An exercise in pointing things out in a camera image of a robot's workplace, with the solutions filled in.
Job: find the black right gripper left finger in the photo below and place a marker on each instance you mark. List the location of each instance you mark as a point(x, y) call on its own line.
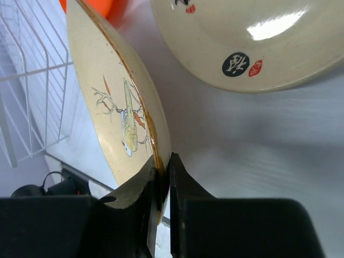
point(116, 225)

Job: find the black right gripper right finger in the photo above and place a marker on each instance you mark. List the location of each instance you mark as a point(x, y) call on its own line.
point(202, 225)

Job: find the large cream bird plate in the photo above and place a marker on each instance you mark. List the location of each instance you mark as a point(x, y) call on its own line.
point(121, 97)

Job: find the small cream floral plate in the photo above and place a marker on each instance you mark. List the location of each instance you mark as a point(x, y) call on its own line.
point(253, 46)

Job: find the white wire dish rack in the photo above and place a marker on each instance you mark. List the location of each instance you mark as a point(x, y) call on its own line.
point(35, 62)

